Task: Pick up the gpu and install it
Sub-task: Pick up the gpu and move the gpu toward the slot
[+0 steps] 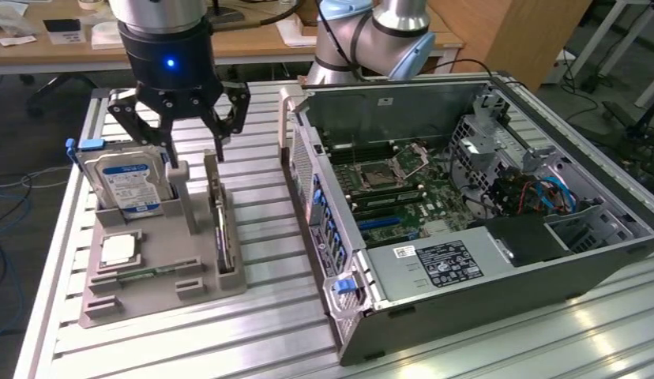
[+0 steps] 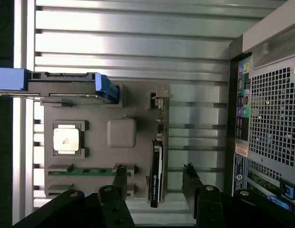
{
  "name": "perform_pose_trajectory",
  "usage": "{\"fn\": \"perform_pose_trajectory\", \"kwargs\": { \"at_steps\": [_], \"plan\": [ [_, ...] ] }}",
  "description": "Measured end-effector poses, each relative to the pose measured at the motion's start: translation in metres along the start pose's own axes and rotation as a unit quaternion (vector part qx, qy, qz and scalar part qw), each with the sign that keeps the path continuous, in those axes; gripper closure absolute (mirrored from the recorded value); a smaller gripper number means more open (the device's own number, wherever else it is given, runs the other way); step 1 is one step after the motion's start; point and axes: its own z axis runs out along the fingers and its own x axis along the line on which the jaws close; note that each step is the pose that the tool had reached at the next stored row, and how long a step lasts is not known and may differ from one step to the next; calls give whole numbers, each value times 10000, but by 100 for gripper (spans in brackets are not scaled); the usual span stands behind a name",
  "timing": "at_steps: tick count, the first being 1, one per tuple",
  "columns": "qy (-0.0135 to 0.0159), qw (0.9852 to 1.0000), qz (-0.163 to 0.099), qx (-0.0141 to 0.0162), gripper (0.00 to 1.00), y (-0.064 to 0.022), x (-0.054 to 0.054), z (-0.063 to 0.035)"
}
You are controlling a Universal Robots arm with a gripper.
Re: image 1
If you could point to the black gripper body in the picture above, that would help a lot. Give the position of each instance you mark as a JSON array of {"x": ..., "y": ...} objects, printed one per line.
[{"x": 168, "y": 51}]

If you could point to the green graphics card with fan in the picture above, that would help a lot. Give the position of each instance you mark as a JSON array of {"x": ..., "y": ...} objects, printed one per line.
[{"x": 222, "y": 229}]

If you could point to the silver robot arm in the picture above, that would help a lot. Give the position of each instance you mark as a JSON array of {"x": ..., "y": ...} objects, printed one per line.
[{"x": 158, "y": 10}]

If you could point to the white box with tape roll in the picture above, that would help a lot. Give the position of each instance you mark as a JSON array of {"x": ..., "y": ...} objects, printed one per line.
[{"x": 106, "y": 35}]

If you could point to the black round lamp base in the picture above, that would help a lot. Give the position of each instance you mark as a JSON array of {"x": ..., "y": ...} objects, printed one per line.
[{"x": 232, "y": 16}]

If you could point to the black office chair base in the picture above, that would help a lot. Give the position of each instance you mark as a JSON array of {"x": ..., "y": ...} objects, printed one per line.
[{"x": 44, "y": 91}]

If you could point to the hard disk with blue carrier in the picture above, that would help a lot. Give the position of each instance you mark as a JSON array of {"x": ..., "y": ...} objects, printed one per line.
[{"x": 124, "y": 185}]

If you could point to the beige tape roll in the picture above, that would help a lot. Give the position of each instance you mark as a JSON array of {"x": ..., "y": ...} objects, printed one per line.
[{"x": 90, "y": 4}]

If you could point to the black and white label box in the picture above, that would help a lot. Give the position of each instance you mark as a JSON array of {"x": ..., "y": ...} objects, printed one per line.
[{"x": 63, "y": 31}]

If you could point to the white papers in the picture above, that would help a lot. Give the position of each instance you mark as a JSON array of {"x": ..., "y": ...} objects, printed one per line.
[{"x": 295, "y": 35}]

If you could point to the wooden desk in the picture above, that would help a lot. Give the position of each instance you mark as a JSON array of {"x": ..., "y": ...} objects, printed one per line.
[{"x": 42, "y": 53}]

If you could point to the blue slot clip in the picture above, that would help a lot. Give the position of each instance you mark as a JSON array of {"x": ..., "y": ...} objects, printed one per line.
[
  {"x": 315, "y": 180},
  {"x": 335, "y": 245},
  {"x": 327, "y": 214},
  {"x": 332, "y": 230},
  {"x": 318, "y": 196}
]

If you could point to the black RAM slot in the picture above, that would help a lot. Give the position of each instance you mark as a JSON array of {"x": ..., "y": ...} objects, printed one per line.
[
  {"x": 364, "y": 155},
  {"x": 360, "y": 147}
]

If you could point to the cardboard box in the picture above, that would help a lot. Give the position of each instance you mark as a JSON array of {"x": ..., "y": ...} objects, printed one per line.
[{"x": 306, "y": 17}]

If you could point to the white card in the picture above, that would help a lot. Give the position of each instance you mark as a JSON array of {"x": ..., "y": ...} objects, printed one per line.
[{"x": 16, "y": 40}]

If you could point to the CPU socket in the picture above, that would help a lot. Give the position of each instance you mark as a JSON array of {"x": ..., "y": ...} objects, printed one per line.
[{"x": 376, "y": 175}]

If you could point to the clear plastic bag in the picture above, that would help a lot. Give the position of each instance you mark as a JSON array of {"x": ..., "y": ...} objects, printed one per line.
[{"x": 11, "y": 17}]

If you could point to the grey parts rack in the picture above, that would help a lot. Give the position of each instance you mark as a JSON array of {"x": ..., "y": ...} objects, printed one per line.
[{"x": 158, "y": 245}]

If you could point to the silver CPU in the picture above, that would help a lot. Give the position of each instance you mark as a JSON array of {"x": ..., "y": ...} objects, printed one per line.
[{"x": 119, "y": 250}]

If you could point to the installed green RAM stick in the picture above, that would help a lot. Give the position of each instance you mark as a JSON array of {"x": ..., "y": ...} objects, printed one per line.
[
  {"x": 382, "y": 194},
  {"x": 390, "y": 202}
]

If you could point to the metal socket cover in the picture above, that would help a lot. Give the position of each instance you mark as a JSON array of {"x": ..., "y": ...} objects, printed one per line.
[{"x": 411, "y": 158}]

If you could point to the blue expansion slot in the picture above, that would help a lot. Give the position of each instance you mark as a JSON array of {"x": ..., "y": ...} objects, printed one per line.
[{"x": 379, "y": 224}]

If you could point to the loose green RAM stick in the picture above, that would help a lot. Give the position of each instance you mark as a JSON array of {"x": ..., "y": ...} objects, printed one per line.
[{"x": 147, "y": 272}]

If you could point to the green motherboard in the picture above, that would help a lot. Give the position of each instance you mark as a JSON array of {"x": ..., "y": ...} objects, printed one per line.
[{"x": 438, "y": 205}]

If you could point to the perforated metal disk bay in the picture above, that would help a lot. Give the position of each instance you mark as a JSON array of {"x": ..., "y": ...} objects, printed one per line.
[{"x": 479, "y": 154}]

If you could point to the blue case latch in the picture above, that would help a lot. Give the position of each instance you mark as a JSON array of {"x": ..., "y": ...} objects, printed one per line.
[{"x": 343, "y": 286}]

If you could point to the grey power supply unit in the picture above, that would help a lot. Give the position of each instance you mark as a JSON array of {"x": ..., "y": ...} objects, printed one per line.
[{"x": 406, "y": 284}]

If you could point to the wooden cabinet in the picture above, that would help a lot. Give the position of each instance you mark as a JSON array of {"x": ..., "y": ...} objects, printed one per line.
[{"x": 516, "y": 39}]

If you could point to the open grey PC case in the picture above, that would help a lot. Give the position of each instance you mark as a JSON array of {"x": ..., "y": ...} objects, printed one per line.
[{"x": 463, "y": 316}]

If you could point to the open metal disk bay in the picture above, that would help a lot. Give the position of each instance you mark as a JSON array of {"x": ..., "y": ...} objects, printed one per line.
[{"x": 595, "y": 233}]

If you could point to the black intrusion switch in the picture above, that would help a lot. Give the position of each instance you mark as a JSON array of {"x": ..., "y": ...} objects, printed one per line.
[{"x": 319, "y": 149}]

